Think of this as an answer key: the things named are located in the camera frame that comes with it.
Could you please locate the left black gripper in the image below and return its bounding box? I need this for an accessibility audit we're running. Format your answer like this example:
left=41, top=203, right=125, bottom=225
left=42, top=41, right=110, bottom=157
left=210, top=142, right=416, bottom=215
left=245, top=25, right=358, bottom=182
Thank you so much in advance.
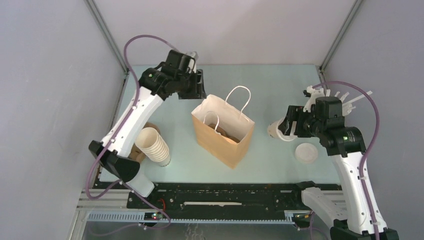
left=176, top=69, right=207, bottom=100

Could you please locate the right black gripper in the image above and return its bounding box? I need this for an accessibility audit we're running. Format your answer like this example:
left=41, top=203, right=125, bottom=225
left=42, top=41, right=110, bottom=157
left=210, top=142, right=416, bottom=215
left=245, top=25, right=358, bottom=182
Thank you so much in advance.
left=278, top=104, right=325, bottom=138

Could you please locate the single white paper cup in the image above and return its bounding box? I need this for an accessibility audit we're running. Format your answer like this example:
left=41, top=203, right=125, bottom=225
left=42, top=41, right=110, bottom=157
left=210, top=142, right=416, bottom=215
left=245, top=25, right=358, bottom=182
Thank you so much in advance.
left=267, top=118, right=298, bottom=142

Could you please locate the brown pulp carrier piece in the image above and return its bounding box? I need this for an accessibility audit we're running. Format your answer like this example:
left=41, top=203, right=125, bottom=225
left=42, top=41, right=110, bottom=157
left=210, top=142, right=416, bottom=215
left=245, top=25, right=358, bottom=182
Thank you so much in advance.
left=208, top=123, right=240, bottom=144

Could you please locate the brown paper bag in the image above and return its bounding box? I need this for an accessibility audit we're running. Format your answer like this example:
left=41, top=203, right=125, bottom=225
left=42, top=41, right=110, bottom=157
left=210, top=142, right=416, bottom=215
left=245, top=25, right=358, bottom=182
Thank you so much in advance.
left=191, top=85, right=255, bottom=169

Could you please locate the stack of white paper cups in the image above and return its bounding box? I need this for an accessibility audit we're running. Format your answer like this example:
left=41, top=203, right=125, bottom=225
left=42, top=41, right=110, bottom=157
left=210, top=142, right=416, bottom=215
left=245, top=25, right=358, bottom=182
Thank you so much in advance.
left=134, top=127, right=171, bottom=167

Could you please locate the white plastic cup lid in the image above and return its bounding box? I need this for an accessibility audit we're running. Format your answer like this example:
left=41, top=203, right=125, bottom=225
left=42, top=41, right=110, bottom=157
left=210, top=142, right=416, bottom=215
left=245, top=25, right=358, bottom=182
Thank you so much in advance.
left=278, top=118, right=297, bottom=136

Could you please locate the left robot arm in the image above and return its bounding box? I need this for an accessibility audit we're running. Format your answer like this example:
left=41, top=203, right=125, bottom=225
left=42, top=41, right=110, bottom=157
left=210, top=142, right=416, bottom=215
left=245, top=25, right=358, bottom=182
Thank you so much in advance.
left=88, top=49, right=206, bottom=208

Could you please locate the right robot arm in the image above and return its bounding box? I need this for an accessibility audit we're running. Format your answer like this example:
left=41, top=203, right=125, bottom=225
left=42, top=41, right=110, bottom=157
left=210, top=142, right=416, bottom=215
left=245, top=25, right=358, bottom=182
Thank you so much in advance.
left=277, top=96, right=399, bottom=240

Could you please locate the stack of white lids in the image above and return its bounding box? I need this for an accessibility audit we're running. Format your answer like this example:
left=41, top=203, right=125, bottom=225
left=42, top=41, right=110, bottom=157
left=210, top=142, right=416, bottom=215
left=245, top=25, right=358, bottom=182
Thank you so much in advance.
left=294, top=143, right=319, bottom=164

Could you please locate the brown pulp cup carrier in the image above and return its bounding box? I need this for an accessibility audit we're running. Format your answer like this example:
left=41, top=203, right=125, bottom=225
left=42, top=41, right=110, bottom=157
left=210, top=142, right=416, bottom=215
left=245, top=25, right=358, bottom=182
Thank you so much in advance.
left=130, top=122, right=162, bottom=165

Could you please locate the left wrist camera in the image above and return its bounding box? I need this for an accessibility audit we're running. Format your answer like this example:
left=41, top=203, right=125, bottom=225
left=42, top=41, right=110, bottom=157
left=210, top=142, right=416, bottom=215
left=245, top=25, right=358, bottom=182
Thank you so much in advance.
left=185, top=51, right=199, bottom=73

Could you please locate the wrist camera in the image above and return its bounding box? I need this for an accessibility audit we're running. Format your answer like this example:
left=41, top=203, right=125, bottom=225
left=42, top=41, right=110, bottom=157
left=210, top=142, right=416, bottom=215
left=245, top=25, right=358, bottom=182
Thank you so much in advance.
left=185, top=51, right=199, bottom=73
left=303, top=85, right=327, bottom=113

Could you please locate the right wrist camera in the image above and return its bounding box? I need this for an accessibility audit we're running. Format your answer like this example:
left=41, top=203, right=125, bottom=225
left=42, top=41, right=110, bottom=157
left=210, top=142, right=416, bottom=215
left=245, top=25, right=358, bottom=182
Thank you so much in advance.
left=303, top=85, right=327, bottom=113

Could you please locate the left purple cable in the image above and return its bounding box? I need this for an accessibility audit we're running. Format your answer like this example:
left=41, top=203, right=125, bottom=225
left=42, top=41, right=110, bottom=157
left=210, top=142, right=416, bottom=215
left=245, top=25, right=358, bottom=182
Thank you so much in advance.
left=85, top=34, right=181, bottom=201

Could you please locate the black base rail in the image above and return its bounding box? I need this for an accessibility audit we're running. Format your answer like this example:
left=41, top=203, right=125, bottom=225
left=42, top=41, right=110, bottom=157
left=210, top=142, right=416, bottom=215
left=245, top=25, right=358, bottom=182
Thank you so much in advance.
left=125, top=181, right=345, bottom=228

